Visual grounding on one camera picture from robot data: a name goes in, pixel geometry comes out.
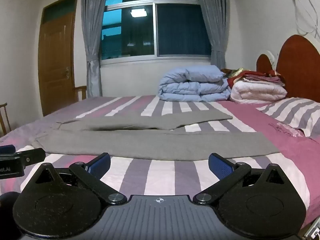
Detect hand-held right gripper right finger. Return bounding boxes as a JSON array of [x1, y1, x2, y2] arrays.
[[194, 152, 289, 205]]

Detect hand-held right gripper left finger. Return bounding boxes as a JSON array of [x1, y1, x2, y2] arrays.
[[32, 152, 127, 205]]

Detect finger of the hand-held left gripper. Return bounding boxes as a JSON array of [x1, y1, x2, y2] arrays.
[[0, 144, 16, 154], [0, 148, 46, 167]]

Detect grey pants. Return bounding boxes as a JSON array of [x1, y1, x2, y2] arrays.
[[36, 110, 280, 161]]

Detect striped bed sheet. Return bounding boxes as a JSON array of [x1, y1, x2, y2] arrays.
[[0, 95, 320, 230]]

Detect folded white quilt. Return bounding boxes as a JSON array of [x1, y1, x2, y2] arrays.
[[230, 80, 288, 103]]

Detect folded light blue duvet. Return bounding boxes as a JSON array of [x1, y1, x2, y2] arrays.
[[158, 65, 232, 103]]

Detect striped pillow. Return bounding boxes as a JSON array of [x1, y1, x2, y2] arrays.
[[256, 97, 320, 139]]

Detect brown wooden door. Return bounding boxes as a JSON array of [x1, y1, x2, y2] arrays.
[[37, 0, 79, 117]]

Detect folded pink cloth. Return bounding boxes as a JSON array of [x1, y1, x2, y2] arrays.
[[241, 72, 285, 87]]

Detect red wooden headboard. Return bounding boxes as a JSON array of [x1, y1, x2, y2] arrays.
[[256, 34, 320, 103]]

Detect metal bed frame part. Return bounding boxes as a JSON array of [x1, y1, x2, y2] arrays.
[[302, 216, 320, 240]]

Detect window with metal frame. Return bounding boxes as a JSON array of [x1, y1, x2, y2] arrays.
[[100, 0, 213, 67]]

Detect white wall cable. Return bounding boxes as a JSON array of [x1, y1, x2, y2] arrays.
[[291, 0, 320, 37]]

